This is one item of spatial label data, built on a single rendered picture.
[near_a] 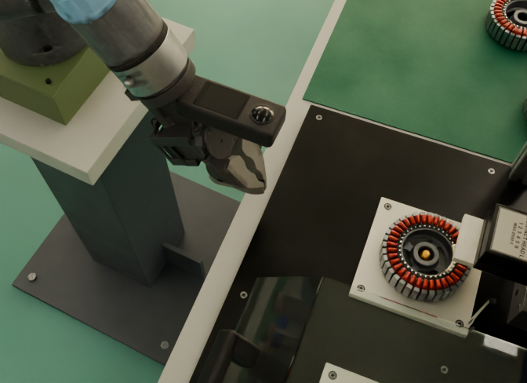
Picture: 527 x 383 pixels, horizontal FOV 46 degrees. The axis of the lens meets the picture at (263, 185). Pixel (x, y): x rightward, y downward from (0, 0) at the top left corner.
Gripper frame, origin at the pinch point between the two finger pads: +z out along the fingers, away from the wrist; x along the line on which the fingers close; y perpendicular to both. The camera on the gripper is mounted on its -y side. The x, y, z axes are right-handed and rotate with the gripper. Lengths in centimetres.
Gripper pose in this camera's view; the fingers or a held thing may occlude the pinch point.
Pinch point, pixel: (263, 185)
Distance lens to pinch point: 78.5
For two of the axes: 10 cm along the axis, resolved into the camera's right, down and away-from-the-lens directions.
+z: 4.7, 5.9, 6.6
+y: -8.1, -0.2, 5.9
